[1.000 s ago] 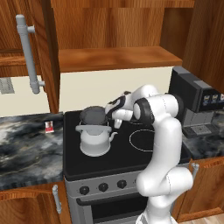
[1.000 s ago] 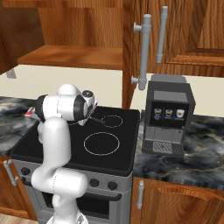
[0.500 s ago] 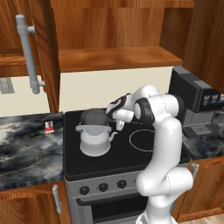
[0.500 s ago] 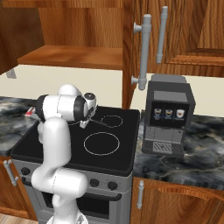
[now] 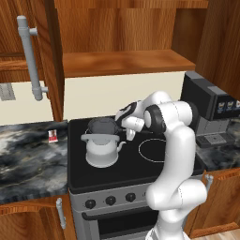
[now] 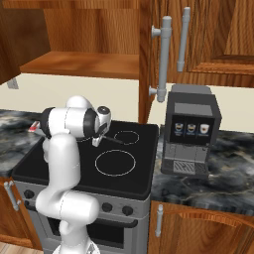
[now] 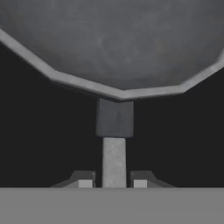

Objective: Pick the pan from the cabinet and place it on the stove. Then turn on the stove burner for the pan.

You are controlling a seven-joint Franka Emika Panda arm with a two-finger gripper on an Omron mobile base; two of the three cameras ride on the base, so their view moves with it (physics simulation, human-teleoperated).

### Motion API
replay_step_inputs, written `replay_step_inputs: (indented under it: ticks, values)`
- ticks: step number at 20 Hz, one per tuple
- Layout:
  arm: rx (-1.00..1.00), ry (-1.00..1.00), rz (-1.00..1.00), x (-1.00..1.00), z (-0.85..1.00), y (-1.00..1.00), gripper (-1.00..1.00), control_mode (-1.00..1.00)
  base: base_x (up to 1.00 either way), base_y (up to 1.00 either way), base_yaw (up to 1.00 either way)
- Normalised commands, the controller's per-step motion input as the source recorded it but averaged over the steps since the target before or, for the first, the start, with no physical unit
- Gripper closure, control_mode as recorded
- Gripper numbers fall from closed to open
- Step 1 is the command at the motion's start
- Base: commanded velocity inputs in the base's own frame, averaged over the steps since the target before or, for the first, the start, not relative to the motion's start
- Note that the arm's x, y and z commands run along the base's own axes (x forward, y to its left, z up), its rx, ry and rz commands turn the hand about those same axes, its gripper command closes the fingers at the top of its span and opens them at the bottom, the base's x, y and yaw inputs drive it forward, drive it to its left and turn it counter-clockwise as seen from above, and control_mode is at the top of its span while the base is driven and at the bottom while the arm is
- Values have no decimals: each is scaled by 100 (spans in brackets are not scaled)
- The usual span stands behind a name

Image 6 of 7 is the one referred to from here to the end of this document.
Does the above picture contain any grey coffee machine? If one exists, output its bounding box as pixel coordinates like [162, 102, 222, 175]
[160, 83, 222, 180]

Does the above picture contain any grey base cabinet handle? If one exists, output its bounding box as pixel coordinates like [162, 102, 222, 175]
[155, 203, 165, 238]
[3, 180, 22, 212]

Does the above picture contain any wooden base cabinet door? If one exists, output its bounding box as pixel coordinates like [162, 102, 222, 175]
[0, 176, 45, 251]
[147, 199, 254, 254]

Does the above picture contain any red and white object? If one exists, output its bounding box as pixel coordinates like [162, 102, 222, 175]
[27, 120, 43, 134]

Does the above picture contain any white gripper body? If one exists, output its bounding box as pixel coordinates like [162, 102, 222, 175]
[90, 131, 104, 149]

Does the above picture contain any open wooden cabinet with shelf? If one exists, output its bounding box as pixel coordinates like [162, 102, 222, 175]
[0, 0, 153, 81]

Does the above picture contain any black stove with oven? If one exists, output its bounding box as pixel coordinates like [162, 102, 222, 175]
[11, 119, 161, 254]

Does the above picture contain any black oven door handle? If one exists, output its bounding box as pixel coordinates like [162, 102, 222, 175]
[24, 199, 139, 230]

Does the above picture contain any black stove knob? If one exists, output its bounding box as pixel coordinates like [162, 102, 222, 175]
[23, 189, 36, 200]
[121, 204, 134, 217]
[101, 201, 113, 213]

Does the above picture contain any grey cabinet door handle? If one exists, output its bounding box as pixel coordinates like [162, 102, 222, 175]
[148, 15, 174, 103]
[176, 6, 191, 73]

